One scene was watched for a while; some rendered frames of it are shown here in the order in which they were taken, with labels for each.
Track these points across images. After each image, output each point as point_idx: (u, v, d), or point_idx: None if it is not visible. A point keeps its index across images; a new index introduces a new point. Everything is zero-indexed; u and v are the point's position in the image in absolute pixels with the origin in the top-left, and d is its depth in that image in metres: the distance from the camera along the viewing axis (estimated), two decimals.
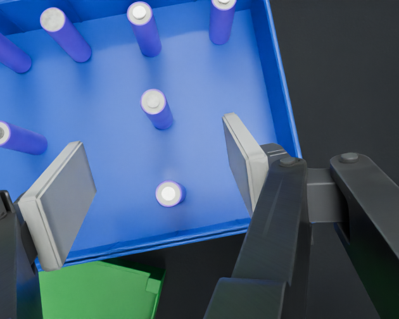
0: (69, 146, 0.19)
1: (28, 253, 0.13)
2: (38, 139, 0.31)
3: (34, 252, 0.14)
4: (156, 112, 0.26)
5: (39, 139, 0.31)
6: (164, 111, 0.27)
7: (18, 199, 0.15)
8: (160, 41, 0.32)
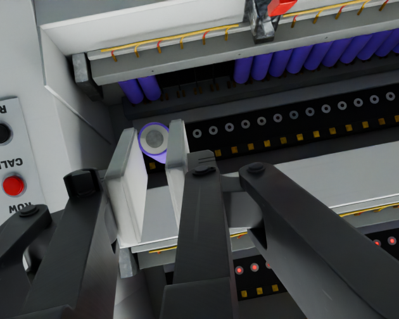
0: (126, 132, 0.19)
1: (113, 228, 0.14)
2: None
3: (116, 227, 0.14)
4: (145, 77, 0.38)
5: None
6: (152, 78, 0.39)
7: None
8: None
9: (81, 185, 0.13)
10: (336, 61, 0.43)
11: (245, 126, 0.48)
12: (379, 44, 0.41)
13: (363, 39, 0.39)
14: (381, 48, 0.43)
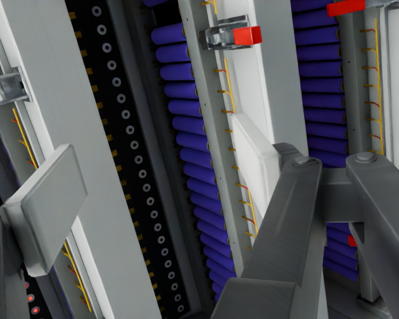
0: (59, 149, 0.19)
1: (14, 259, 0.13)
2: (154, 3, 0.41)
3: (20, 257, 0.13)
4: None
5: (154, 4, 0.41)
6: None
7: (5, 202, 0.15)
8: None
9: None
10: (178, 128, 0.46)
11: (104, 47, 0.45)
12: (196, 161, 0.45)
13: (201, 143, 0.43)
14: (191, 166, 0.47)
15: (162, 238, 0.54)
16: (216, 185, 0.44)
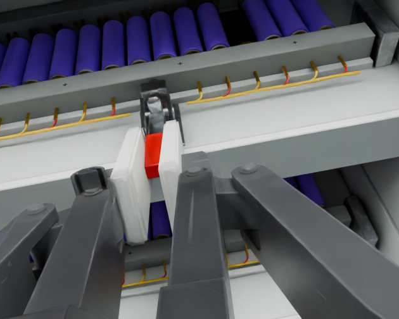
0: (131, 131, 0.19)
1: (120, 226, 0.14)
2: (200, 19, 0.32)
3: (123, 226, 0.14)
4: (298, 30, 0.29)
5: (199, 19, 0.32)
6: (287, 26, 0.30)
7: None
8: (245, 11, 0.33)
9: (88, 183, 0.13)
10: (33, 42, 0.32)
11: None
12: None
13: (7, 76, 0.29)
14: None
15: None
16: None
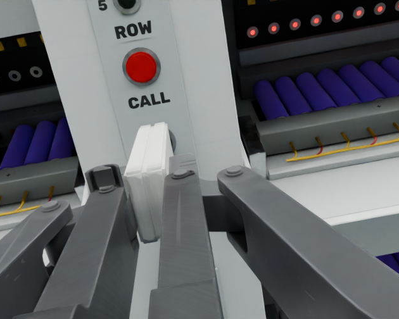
0: (142, 129, 0.19)
1: (133, 224, 0.14)
2: None
3: (136, 224, 0.14)
4: (29, 162, 0.31)
5: None
6: (25, 159, 0.32)
7: None
8: (13, 139, 0.36)
9: (102, 180, 0.13)
10: None
11: None
12: None
13: None
14: None
15: None
16: None
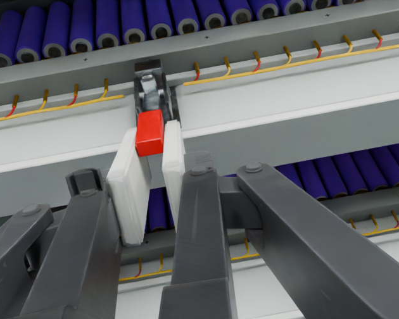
0: (130, 131, 0.19)
1: (115, 228, 0.14)
2: None
3: (118, 227, 0.14)
4: None
5: None
6: None
7: None
8: None
9: (83, 184, 0.13)
10: None
11: None
12: None
13: None
14: None
15: None
16: (282, 4, 0.29)
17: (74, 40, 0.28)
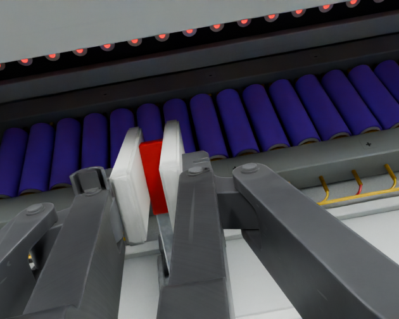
0: (131, 131, 0.19)
1: (119, 226, 0.14)
2: None
3: (122, 226, 0.14)
4: None
5: None
6: None
7: None
8: None
9: (87, 183, 0.13)
10: (390, 70, 0.28)
11: None
12: (351, 99, 0.27)
13: None
14: (323, 88, 0.28)
15: (164, 37, 0.28)
16: (324, 136, 0.25)
17: None
